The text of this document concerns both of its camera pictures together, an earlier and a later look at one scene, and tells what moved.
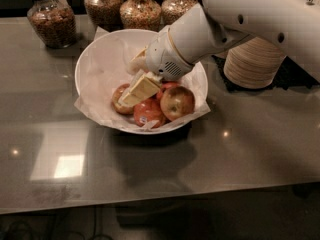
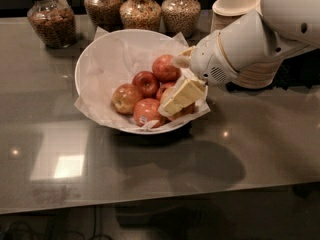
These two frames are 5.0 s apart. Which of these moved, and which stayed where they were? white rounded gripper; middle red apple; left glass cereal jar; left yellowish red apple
Moved: white rounded gripper
Stayed: left yellowish red apple; left glass cereal jar; middle red apple
